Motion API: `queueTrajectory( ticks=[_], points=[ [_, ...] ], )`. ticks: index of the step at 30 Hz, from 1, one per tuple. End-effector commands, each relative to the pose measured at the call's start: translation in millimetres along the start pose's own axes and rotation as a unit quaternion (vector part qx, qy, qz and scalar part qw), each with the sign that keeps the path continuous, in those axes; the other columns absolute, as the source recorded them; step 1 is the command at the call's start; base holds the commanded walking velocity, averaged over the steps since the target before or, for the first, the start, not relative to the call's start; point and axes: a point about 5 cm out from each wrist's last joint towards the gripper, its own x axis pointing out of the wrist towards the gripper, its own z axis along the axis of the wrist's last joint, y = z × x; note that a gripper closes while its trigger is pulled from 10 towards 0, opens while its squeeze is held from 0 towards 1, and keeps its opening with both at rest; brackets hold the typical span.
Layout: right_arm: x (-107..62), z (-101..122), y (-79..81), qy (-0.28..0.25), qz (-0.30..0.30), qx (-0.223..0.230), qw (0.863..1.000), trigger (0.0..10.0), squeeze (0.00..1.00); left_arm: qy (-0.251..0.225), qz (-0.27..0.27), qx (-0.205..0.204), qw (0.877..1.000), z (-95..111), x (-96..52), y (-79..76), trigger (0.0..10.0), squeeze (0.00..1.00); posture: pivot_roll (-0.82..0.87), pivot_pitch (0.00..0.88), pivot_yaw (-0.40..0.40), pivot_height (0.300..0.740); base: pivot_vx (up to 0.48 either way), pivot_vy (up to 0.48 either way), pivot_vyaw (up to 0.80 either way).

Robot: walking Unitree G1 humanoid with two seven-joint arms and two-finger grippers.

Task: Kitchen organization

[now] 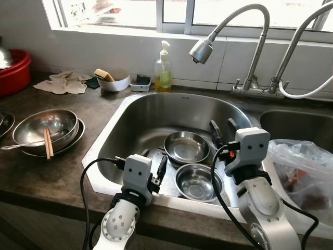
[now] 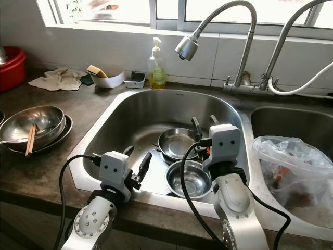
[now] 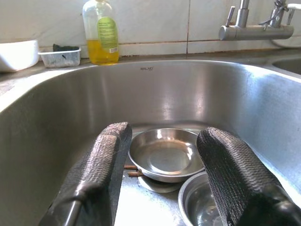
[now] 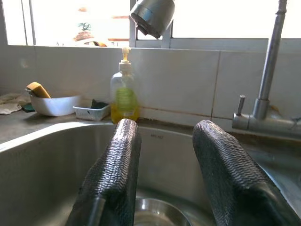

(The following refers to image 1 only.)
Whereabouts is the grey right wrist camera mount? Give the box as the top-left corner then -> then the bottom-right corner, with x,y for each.
225,128 -> 271,175

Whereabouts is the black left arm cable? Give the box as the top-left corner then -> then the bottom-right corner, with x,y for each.
80,156 -> 127,250

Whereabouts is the yellow dish soap pump bottle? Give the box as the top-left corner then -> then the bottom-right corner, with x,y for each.
154,41 -> 173,93

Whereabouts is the small round steel bowl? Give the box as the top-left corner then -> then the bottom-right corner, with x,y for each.
174,164 -> 223,203

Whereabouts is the white ceramic bowl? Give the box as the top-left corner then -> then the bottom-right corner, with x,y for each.
97,72 -> 131,92

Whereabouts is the clear plastic bag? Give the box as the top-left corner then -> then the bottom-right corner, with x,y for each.
266,139 -> 333,227

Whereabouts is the white water hose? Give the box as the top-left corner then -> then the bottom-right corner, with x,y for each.
279,76 -> 333,99

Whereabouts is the plain gooseneck faucet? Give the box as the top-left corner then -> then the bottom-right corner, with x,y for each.
268,2 -> 333,95

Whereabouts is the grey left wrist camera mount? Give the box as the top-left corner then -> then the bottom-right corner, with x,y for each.
121,154 -> 153,207

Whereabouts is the dark green scouring pad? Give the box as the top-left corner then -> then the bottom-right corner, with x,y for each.
86,77 -> 101,90

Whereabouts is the wooden chopstick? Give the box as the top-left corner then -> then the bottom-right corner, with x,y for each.
43,127 -> 50,159
46,127 -> 53,158

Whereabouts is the steel plate under large bowl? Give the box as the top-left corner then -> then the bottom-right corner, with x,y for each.
21,119 -> 86,158

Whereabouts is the yellow sponge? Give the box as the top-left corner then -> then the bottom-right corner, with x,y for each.
94,68 -> 115,82

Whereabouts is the white dish cloth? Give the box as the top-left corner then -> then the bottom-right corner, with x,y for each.
34,71 -> 93,95

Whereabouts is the flat-bottomed steel dish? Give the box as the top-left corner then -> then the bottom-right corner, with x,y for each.
163,131 -> 211,165

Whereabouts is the double stainless steel sink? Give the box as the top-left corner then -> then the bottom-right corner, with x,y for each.
82,86 -> 333,240

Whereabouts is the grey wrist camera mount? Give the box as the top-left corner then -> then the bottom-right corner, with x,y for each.
225,128 -> 271,175
121,154 -> 153,207

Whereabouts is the large steel bowl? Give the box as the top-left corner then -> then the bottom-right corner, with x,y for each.
12,109 -> 80,154

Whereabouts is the upturned steel pan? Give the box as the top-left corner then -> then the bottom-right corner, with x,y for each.
0,36 -> 14,70

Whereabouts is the gooseneck faucet with spray head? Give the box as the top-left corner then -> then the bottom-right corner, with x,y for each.
188,4 -> 284,99

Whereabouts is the white window frame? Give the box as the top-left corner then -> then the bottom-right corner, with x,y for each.
42,0 -> 333,43

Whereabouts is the red plastic basin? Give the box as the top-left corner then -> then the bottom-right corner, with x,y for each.
0,49 -> 32,98

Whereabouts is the wood-grain base cabinet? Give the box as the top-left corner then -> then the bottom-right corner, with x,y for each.
0,201 -> 105,250

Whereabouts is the small white soap dish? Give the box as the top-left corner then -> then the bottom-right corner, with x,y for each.
130,74 -> 152,92

